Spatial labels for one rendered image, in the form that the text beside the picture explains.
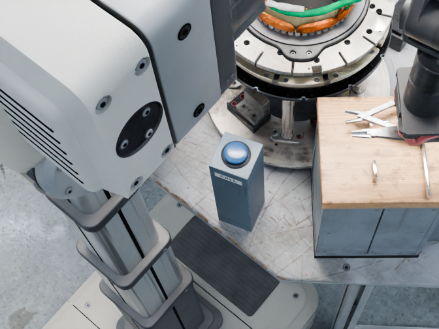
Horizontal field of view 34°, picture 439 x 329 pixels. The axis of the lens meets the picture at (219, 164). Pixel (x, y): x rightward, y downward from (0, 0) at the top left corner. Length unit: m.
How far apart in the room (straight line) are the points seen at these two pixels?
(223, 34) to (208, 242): 1.58
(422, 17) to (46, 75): 0.57
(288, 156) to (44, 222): 1.11
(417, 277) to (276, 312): 0.58
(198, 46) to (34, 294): 1.95
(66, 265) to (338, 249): 1.14
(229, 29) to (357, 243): 0.96
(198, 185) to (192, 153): 0.07
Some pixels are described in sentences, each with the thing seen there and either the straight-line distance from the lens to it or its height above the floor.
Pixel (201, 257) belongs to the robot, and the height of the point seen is 0.26.
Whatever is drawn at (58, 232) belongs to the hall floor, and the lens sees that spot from 2.34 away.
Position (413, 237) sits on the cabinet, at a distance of 1.32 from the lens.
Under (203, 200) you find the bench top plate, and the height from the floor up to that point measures 0.78.
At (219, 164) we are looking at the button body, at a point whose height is 1.03.
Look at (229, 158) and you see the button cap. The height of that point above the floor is 1.04.
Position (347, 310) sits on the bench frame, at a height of 0.50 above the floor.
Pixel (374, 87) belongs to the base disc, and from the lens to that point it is 1.55.
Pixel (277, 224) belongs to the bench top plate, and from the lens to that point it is 1.43.
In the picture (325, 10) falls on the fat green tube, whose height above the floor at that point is 1.15.
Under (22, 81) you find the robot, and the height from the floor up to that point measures 1.83.
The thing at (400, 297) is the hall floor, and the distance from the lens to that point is 2.22.
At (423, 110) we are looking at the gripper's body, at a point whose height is 1.30.
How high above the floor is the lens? 2.12
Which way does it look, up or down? 65 degrees down
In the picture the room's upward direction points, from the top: 9 degrees counter-clockwise
